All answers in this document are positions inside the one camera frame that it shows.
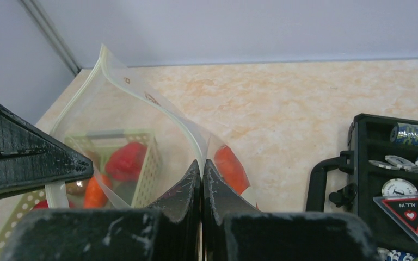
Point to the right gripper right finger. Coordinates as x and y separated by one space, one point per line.
233 229

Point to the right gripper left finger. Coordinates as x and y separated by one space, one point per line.
167 229

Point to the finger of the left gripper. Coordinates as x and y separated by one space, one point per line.
31 159

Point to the orange carrot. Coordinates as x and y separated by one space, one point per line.
231 169
94 196

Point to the brown potato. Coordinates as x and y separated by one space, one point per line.
76 188

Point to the green perforated plastic basket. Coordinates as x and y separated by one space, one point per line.
136 192

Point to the red bell pepper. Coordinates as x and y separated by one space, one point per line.
125 164

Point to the clear polka dot zip bag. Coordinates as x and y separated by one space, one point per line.
114 98

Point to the red apple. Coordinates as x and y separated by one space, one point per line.
44 205

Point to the black case with poker chips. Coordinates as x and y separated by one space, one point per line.
368 139

